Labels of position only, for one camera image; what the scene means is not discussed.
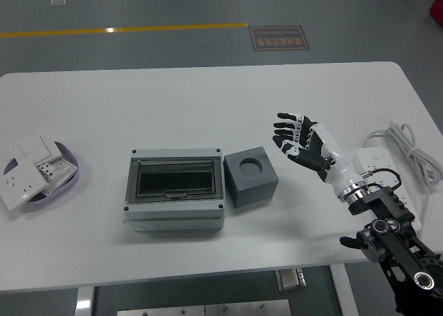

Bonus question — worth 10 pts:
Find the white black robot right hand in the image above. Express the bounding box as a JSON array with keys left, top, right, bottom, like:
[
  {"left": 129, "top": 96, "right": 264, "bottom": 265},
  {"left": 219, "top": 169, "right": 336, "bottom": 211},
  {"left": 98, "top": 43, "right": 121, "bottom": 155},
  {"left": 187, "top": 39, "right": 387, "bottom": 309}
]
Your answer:
[{"left": 272, "top": 112, "right": 365, "bottom": 195}]

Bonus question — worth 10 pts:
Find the grey electrical box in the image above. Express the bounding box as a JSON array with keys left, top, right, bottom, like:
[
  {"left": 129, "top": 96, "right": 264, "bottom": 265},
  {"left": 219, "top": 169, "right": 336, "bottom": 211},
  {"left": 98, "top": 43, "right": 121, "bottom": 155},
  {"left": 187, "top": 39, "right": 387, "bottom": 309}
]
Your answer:
[{"left": 123, "top": 148, "right": 226, "bottom": 231}]

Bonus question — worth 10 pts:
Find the grey cube with round hole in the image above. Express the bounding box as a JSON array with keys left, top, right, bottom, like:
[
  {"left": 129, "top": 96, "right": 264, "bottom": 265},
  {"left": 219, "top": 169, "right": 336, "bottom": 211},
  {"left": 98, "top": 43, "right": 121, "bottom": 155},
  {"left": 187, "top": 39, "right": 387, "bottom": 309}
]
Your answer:
[{"left": 224, "top": 145, "right": 280, "bottom": 209}]

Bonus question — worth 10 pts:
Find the white power strip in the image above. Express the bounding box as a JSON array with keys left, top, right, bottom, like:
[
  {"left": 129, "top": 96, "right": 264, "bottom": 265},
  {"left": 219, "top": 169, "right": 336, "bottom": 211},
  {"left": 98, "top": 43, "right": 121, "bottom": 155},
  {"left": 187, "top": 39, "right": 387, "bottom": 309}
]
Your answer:
[{"left": 352, "top": 147, "right": 422, "bottom": 232}]

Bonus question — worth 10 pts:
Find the dark floor sign, orange text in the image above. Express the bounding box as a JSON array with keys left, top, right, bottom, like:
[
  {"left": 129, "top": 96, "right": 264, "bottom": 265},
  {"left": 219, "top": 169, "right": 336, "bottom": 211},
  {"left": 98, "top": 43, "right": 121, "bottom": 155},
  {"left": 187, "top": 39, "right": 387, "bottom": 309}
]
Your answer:
[{"left": 249, "top": 25, "right": 311, "bottom": 53}]

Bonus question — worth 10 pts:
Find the white table leg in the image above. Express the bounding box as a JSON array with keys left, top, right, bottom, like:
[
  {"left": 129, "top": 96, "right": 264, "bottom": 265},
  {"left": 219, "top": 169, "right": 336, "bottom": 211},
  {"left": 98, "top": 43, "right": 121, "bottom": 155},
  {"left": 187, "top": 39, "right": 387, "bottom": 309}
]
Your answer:
[
  {"left": 74, "top": 286, "right": 95, "bottom": 316},
  {"left": 328, "top": 263, "right": 359, "bottom": 316}
]

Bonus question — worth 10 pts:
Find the red object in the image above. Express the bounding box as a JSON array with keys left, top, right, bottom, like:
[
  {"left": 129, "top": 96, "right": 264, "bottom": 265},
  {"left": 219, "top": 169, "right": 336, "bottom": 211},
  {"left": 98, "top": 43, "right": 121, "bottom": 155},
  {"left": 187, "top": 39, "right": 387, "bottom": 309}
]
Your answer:
[{"left": 428, "top": 0, "right": 443, "bottom": 23}]

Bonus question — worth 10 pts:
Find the yellow floor tape line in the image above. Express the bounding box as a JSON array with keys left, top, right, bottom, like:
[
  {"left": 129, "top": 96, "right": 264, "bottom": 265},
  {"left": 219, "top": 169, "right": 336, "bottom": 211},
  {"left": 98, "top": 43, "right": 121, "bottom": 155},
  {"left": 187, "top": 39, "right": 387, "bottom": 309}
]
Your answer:
[{"left": 0, "top": 21, "right": 248, "bottom": 39}]

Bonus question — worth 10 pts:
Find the purple tray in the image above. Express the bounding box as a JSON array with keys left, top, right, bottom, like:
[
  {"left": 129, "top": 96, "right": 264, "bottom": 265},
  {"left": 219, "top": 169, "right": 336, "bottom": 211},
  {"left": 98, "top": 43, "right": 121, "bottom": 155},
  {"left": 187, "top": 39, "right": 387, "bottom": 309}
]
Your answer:
[{"left": 3, "top": 141, "right": 80, "bottom": 213}]

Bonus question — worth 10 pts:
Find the white perforated socket module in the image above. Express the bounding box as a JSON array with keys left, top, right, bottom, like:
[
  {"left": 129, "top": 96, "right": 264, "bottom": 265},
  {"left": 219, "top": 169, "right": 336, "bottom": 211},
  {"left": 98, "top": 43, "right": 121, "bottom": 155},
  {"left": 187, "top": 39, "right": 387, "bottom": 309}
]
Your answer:
[{"left": 36, "top": 156, "right": 78, "bottom": 196}]

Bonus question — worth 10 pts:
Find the white power strip cable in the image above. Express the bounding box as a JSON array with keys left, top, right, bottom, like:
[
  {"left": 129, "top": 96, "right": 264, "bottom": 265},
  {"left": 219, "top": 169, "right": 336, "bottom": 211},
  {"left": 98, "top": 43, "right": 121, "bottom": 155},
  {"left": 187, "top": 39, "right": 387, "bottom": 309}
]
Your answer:
[{"left": 362, "top": 121, "right": 443, "bottom": 227}]

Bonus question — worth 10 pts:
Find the grey metal table bracket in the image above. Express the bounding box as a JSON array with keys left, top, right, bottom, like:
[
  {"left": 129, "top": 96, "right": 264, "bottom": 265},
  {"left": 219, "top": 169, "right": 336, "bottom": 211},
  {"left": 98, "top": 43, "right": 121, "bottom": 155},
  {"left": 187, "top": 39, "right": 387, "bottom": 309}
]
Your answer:
[{"left": 275, "top": 268, "right": 307, "bottom": 292}]

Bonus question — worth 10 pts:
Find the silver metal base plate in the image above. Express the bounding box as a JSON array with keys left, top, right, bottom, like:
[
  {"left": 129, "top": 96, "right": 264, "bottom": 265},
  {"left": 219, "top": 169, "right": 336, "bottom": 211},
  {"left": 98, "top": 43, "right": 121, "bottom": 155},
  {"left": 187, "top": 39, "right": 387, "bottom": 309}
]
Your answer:
[{"left": 116, "top": 299, "right": 291, "bottom": 316}]

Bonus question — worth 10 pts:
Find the white wall switch plate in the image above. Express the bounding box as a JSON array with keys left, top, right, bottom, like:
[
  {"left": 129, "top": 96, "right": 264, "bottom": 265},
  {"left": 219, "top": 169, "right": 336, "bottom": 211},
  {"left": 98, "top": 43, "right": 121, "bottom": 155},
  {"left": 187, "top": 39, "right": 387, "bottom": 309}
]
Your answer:
[{"left": 10, "top": 133, "right": 63, "bottom": 165}]

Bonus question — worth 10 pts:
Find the white wall socket plate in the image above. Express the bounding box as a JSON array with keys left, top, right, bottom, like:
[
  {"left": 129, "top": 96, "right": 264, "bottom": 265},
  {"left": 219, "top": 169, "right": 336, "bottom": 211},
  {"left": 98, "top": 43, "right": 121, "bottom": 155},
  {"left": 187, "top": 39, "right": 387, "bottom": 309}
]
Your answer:
[{"left": 0, "top": 158, "right": 49, "bottom": 212}]

